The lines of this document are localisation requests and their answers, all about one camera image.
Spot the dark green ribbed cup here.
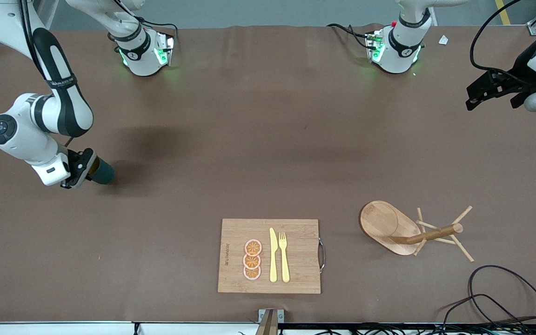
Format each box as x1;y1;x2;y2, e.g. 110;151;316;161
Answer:
87;157;115;185

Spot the wooden cup stand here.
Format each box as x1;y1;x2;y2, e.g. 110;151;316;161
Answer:
360;201;475;262

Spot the brown table cover sheet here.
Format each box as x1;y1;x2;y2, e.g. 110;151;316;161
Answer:
0;24;536;324

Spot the yellow plastic knife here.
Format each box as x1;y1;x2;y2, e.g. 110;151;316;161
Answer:
269;228;279;283

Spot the yellow plastic fork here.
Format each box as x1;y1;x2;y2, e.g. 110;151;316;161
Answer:
279;232;291;283

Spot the bamboo cutting board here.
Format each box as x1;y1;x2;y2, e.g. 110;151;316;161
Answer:
217;219;327;295

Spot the white table edge rail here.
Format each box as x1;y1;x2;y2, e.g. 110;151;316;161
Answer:
0;321;259;335

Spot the black right arm base cable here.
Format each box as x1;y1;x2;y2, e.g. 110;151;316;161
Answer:
114;0;179;45

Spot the black arm base cable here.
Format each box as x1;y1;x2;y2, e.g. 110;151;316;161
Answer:
114;0;179;45
326;23;372;49

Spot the black left arm base cable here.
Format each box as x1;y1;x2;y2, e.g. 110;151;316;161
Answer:
326;23;372;49

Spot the black looped cable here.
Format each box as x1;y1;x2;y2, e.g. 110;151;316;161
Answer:
438;265;536;335

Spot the brown wooden post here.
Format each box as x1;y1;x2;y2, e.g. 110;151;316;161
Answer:
255;310;279;335

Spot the grey metal bracket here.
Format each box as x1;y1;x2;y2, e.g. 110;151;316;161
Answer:
258;308;285;324

